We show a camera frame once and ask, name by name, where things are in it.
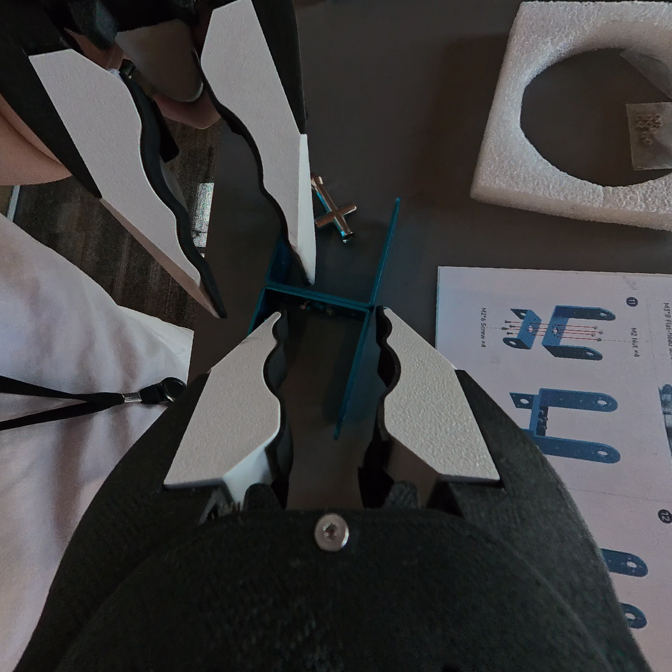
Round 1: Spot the clear bag of nuts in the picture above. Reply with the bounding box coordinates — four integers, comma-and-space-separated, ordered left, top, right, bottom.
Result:
619, 48, 672, 171

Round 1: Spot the white foam block with hole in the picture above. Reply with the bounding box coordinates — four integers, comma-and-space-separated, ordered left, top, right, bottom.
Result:
470, 0, 672, 232

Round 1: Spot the blue metal bracket assembly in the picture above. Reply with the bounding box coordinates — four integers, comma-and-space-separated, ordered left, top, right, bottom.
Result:
252, 197, 401, 441

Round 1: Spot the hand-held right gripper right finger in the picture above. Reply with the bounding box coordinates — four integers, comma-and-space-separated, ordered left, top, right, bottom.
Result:
362, 306, 501, 507

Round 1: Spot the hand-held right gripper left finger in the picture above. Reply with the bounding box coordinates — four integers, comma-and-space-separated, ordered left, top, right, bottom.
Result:
164, 311, 293, 507

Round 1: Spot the black lanyard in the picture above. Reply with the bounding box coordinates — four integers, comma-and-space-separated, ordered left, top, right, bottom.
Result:
0, 375, 187, 432

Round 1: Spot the white instruction sheet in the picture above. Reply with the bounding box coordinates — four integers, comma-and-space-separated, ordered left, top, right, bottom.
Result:
436, 266, 672, 672

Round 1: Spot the silver cross wrench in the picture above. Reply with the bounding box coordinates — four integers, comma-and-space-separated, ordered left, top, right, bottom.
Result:
311, 176, 358, 243

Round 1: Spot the person's left hand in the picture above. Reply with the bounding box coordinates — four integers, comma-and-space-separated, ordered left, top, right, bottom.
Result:
153, 51, 225, 129

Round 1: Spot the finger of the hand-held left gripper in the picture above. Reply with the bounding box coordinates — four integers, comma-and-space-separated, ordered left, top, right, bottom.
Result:
29, 47, 228, 319
199, 0, 318, 287

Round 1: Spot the dark desk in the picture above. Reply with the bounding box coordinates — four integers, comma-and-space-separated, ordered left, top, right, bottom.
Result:
188, 0, 672, 512

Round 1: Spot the person's left forearm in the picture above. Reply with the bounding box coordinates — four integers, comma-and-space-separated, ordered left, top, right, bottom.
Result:
0, 97, 71, 186

